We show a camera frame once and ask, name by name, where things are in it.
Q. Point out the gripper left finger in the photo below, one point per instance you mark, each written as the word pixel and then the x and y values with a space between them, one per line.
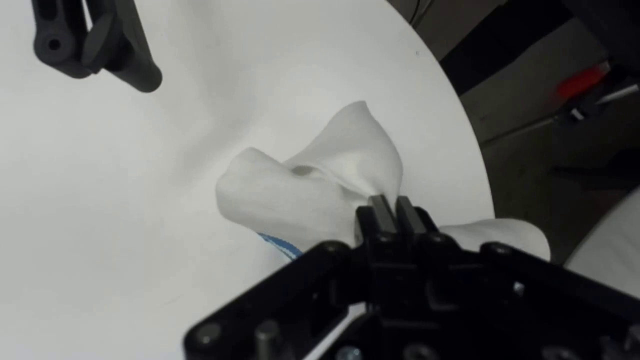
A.
pixel 300 280

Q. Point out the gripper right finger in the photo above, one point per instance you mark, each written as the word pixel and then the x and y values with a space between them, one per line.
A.
pixel 550 285

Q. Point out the white tea towel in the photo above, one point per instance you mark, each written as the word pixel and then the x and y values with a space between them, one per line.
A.
pixel 310 200

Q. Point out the black towel stand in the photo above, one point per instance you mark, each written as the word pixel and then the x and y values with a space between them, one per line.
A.
pixel 125 55

